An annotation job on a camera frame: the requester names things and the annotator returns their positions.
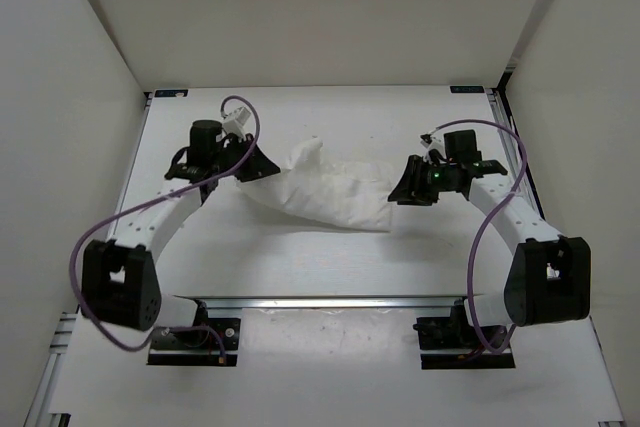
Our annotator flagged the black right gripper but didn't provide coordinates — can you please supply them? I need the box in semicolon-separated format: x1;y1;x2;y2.
387;154;456;206

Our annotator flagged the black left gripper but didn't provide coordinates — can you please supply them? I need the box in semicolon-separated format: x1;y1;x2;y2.
211;134;279;183

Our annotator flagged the white pleated skirt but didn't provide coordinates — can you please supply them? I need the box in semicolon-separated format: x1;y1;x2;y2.
238;137;393;232

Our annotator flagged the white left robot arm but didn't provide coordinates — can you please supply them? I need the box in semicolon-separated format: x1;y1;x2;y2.
81;120;280;347

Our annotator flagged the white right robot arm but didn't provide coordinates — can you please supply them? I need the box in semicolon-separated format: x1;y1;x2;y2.
388;130;591;347

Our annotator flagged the blue right corner label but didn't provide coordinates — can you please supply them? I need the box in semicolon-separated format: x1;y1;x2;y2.
450;85;485;94

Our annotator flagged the blue corner label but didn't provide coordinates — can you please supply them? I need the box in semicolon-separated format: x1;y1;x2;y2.
450;85;485;94
154;89;189;98

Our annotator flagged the blue left corner label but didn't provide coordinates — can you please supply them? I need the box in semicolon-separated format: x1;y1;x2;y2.
154;89;189;98

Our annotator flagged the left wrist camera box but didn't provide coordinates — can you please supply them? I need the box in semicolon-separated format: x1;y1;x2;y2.
222;106;251;138

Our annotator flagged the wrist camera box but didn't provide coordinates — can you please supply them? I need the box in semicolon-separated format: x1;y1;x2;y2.
420;134;447;163
222;106;251;138

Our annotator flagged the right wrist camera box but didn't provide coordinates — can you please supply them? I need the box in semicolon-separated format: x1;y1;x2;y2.
420;134;447;163

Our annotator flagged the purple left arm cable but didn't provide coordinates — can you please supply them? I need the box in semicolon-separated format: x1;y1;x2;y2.
71;95;264;353

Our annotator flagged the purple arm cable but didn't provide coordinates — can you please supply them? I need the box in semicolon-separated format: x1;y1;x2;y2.
71;95;264;353
422;119;532;356

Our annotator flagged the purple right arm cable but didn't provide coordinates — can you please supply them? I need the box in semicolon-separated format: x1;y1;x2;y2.
422;119;532;356

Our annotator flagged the aluminium right frame rail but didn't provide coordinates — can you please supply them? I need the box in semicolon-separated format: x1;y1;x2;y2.
487;66;546;220

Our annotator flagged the aluminium frame rail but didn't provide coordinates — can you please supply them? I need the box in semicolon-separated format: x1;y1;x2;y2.
23;308;79;427
487;66;546;220

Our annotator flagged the aluminium front table rail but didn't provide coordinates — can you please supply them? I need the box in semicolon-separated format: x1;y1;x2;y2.
179;295;461;310

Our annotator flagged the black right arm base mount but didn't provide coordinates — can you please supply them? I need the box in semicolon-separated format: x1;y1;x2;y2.
413;300;516;371

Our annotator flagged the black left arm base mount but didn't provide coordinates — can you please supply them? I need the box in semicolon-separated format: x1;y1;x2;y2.
147;299;242;367

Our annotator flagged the aluminium left frame rail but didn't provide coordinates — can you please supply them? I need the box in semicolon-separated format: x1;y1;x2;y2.
23;308;79;427

